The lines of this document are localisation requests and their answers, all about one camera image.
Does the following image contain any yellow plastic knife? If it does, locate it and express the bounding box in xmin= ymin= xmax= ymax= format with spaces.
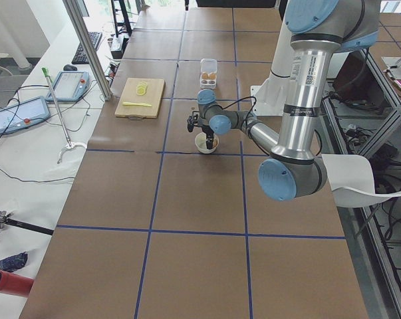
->
xmin=122 ymin=102 xmax=152 ymax=108

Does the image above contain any dark blue crumpled cloth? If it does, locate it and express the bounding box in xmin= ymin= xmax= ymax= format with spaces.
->
xmin=0 ymin=252 xmax=28 ymax=272

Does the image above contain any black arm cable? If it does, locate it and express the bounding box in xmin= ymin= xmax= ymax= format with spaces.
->
xmin=219 ymin=96 xmax=257 ymax=134

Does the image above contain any black tripod bar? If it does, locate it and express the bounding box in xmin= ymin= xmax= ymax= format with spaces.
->
xmin=0 ymin=211 xmax=54 ymax=235

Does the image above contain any white ceramic bowl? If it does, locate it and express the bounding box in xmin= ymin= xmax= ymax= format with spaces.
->
xmin=194 ymin=132 xmax=219 ymax=154

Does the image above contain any clear plastic egg box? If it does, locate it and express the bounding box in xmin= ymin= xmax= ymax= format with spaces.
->
xmin=200 ymin=58 xmax=217 ymax=89

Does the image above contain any near teach pendant tablet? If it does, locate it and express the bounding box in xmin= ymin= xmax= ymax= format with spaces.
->
xmin=0 ymin=96 xmax=51 ymax=134

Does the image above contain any white plastic sheet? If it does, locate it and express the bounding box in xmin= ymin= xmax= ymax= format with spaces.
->
xmin=322 ymin=154 xmax=401 ymax=208

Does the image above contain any yellow lemon slice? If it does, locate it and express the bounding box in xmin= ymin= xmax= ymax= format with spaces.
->
xmin=136 ymin=87 xmax=146 ymax=96

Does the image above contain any bamboo cutting board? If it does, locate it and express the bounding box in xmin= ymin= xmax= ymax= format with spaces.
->
xmin=114 ymin=78 xmax=165 ymax=119

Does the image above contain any black computer mouse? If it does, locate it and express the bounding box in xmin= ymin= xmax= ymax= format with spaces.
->
xmin=63 ymin=64 xmax=78 ymax=72

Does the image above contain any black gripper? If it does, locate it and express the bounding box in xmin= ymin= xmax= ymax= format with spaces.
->
xmin=201 ymin=125 xmax=214 ymax=149

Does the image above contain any teach pendant tablet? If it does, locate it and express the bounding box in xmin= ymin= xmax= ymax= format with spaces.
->
xmin=0 ymin=96 xmax=51 ymax=134
xmin=51 ymin=71 xmax=90 ymax=103

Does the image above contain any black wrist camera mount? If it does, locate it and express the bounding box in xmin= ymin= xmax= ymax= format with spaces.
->
xmin=187 ymin=111 xmax=201 ymax=133

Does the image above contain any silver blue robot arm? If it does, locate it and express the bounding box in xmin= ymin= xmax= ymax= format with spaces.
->
xmin=187 ymin=1 xmax=380 ymax=201

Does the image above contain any aluminium frame post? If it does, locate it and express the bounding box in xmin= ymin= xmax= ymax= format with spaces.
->
xmin=63 ymin=0 xmax=112 ymax=101

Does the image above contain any red cylinder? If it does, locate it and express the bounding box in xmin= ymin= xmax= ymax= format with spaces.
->
xmin=0 ymin=270 xmax=34 ymax=298

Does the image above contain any far teach pendant tablet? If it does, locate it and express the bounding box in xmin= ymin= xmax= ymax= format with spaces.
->
xmin=51 ymin=71 xmax=90 ymax=103

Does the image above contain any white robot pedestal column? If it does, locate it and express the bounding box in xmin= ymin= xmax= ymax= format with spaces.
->
xmin=251 ymin=20 xmax=294 ymax=116

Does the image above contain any black keyboard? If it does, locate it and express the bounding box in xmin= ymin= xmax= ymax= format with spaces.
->
xmin=70 ymin=31 xmax=103 ymax=65

